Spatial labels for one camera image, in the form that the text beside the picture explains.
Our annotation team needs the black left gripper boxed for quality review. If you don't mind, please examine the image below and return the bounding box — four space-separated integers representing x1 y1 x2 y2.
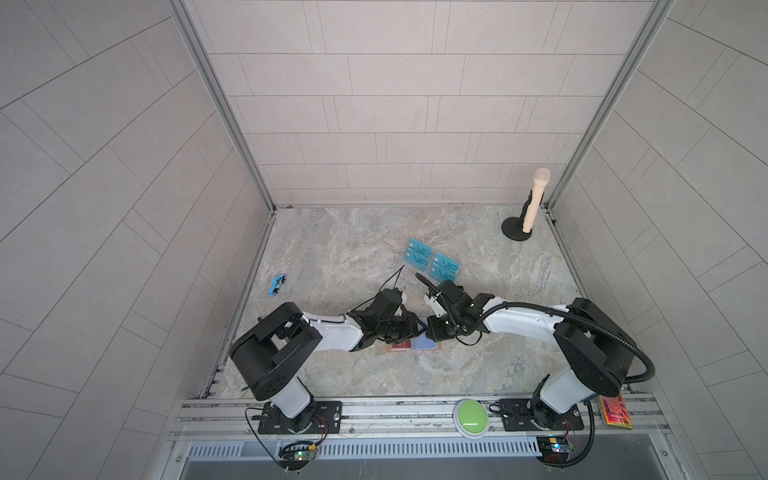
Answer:
372 313 428 345

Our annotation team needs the tan leather card holder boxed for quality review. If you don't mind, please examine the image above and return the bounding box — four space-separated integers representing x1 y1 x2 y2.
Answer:
387 334 440 352

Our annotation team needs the teal vip card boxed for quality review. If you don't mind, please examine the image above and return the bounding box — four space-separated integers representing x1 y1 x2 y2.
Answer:
428 252 461 282
404 238 433 272

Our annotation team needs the red VIP card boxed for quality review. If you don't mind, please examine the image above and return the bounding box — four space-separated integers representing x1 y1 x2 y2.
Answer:
390 340 411 351

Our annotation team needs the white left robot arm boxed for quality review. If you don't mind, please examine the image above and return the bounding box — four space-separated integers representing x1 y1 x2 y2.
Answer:
228 288 426 433

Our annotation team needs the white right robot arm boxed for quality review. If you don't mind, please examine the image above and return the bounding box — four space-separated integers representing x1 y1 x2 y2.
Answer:
417 275 636 430

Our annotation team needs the clear acrylic card stand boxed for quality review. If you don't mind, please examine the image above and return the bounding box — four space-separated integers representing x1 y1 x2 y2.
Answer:
393 238 464 300

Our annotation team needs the red patterned card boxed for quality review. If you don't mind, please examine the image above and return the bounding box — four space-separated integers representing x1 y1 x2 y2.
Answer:
599 394 633 430

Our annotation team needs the beige microphone on black stand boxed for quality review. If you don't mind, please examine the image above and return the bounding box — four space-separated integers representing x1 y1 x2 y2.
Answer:
501 168 551 242

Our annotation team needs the green push button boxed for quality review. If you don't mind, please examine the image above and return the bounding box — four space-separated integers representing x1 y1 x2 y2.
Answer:
452 398 489 439

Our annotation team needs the blue toy car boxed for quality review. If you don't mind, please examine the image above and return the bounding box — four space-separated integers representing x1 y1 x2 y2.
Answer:
269 274 286 297

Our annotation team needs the right circuit board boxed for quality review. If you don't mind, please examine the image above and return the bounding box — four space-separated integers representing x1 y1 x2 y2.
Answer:
536 436 573 465

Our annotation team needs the circuit board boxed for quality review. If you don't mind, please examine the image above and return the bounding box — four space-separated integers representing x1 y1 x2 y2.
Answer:
278 440 320 471
536 436 573 465

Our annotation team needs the left circuit board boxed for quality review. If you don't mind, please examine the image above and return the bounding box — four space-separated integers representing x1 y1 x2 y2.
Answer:
278 440 320 471

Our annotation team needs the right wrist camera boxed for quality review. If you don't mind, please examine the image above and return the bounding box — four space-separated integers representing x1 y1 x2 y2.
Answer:
424 294 447 317

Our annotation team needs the aluminium rail base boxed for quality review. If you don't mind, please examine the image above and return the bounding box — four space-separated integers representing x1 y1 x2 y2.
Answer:
169 393 672 461

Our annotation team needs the black corrugated cable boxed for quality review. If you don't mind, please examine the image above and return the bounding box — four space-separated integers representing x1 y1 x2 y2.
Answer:
415 272 656 469

